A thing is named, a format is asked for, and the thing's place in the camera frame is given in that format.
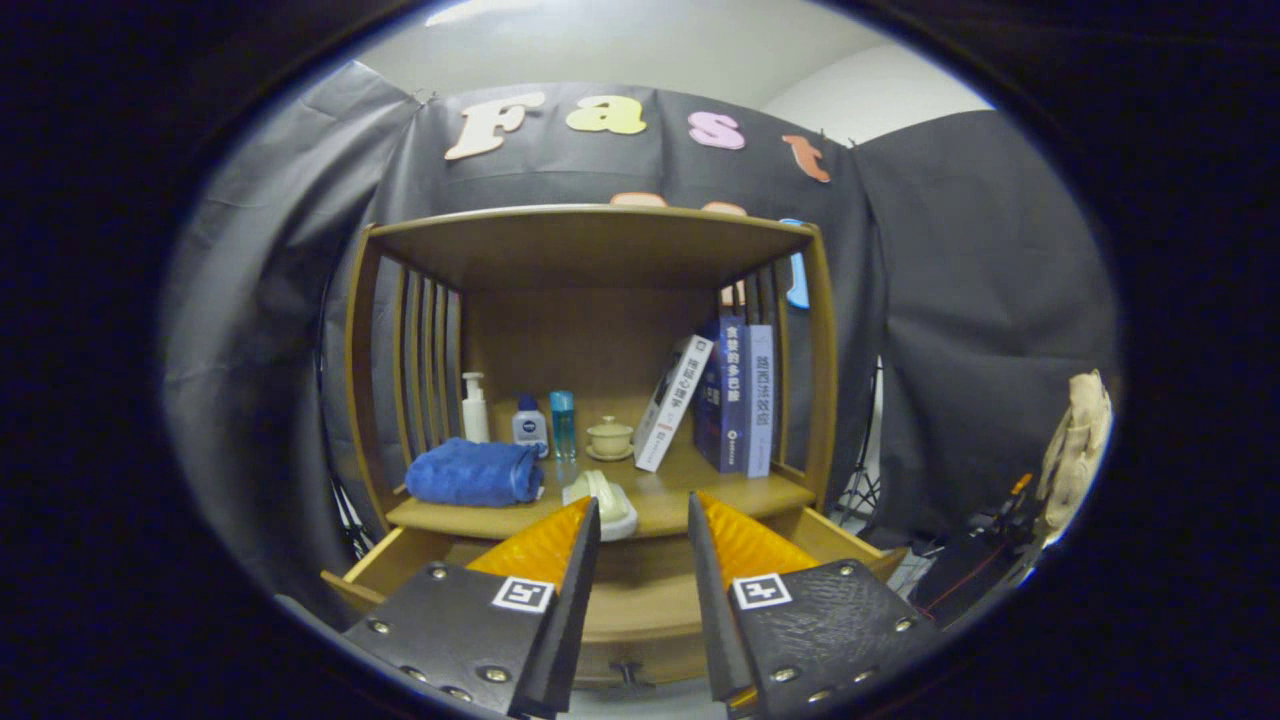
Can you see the pale green white cleaning brush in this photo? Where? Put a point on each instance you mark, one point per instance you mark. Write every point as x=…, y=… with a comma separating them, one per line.
x=610, y=505

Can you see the blue rolled towel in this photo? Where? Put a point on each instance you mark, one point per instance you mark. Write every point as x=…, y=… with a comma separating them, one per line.
x=470, y=475

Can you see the beige bag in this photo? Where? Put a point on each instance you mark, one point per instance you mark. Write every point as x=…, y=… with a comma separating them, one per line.
x=1080, y=440

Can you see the black backdrop cloth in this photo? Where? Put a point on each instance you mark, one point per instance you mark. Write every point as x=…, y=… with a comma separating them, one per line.
x=960, y=300

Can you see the white pump bottle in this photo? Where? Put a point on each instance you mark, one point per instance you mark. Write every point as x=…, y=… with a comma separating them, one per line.
x=475, y=415

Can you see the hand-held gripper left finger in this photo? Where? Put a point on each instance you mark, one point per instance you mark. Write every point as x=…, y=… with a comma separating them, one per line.
x=565, y=620

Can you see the clear blue bottle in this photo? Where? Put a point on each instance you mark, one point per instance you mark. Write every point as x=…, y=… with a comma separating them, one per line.
x=562, y=425

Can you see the wooden countertop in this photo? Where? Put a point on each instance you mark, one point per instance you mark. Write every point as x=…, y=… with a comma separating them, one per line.
x=690, y=490

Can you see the beige lidded tea cup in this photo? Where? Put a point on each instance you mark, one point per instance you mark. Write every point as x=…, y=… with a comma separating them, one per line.
x=610, y=438

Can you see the white book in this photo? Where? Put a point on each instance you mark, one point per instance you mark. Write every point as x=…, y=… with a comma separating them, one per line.
x=672, y=405

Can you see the wooden drawer with black knob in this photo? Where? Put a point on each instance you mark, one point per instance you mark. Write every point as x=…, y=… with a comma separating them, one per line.
x=640, y=570

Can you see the black tripod stand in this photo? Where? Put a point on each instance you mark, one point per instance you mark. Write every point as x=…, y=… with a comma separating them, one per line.
x=350, y=520
x=862, y=495

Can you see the light blue book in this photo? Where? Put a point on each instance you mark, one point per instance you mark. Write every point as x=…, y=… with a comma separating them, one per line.
x=760, y=400

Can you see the black equipment with orange part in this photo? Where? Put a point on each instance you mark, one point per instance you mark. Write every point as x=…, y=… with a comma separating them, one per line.
x=960, y=570

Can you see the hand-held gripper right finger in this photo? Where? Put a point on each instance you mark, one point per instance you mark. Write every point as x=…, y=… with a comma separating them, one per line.
x=720, y=620

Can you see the dark blue book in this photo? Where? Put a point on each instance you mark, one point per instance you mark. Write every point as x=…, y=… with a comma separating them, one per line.
x=725, y=400

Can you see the white bottle with blue cap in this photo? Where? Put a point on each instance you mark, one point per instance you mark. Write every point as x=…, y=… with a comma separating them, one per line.
x=530, y=428

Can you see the wooden cabinet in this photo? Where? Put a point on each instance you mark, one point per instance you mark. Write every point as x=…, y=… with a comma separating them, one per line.
x=580, y=250

